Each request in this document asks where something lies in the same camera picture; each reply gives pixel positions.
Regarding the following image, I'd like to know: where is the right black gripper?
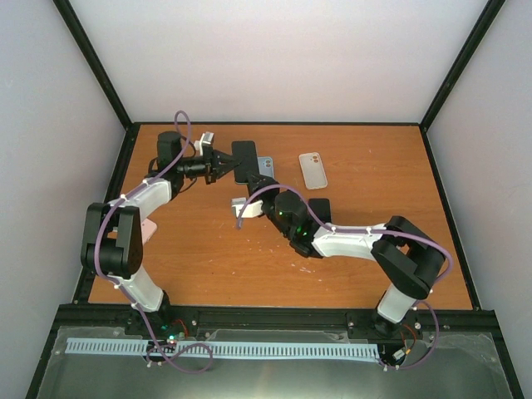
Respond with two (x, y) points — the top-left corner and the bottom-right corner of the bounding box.
(245, 171), (292, 239)

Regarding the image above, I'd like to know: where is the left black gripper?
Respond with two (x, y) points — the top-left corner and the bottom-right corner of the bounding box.
(176, 145), (239, 184)

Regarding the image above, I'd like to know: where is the light blue phone case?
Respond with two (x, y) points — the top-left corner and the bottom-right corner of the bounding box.
(257, 156), (274, 179)

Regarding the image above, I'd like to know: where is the white translucent phone case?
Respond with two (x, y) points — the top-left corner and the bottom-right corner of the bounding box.
(298, 152), (328, 190)

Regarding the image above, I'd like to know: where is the blue phone black screen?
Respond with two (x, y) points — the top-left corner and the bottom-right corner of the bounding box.
(308, 198), (332, 223)

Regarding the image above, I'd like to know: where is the pink phone case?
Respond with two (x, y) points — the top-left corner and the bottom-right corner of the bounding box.
(141, 219), (157, 244)

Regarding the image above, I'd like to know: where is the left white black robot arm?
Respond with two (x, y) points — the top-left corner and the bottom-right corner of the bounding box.
(81, 131), (241, 335)

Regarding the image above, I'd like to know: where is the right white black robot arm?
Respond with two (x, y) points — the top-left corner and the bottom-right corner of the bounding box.
(236, 173), (453, 337)

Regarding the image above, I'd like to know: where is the metal front plate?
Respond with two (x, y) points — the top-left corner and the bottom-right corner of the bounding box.
(34, 328), (512, 398)

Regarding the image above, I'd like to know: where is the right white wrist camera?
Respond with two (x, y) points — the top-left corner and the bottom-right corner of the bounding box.
(231, 197), (263, 219)

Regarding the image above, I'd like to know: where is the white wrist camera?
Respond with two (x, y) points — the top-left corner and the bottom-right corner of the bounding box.
(231, 197), (263, 219)
(194, 131), (214, 156)

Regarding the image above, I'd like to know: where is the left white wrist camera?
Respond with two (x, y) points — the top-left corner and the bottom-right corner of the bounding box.
(194, 131), (214, 156)

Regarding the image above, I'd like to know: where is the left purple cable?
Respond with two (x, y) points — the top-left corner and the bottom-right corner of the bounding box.
(96, 110), (214, 373)

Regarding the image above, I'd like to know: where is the left black frame post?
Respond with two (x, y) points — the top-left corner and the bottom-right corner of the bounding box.
(52, 0), (133, 131)

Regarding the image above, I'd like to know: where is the black frame post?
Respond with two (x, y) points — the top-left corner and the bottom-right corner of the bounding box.
(52, 0), (133, 131)
(419, 0), (505, 134)

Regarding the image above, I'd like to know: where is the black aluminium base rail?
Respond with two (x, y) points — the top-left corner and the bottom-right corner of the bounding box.
(52, 304), (501, 342)

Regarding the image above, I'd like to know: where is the light blue cable duct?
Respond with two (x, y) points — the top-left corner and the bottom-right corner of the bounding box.
(64, 337), (379, 362)

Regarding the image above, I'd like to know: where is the right black frame post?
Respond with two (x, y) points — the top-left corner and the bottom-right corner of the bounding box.
(419, 0), (505, 134)

